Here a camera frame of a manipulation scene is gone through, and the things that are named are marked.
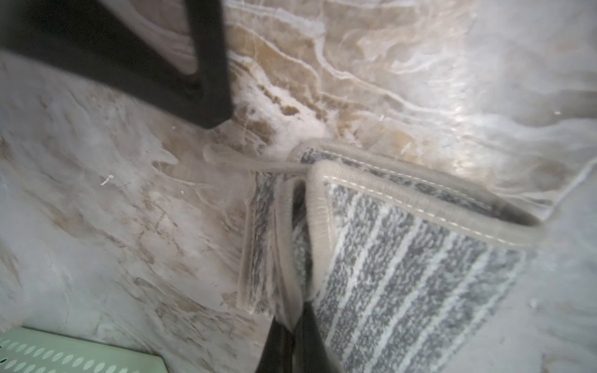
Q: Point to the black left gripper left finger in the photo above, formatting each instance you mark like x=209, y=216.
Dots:
x=277, y=355

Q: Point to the mint green plastic basket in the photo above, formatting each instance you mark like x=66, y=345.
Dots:
x=31, y=351

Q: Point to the grey patterned cloth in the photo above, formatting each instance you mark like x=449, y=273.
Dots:
x=401, y=264

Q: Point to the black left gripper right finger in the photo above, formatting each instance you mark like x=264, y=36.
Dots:
x=311, y=353

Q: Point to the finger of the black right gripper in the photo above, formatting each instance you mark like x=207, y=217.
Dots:
x=85, y=38

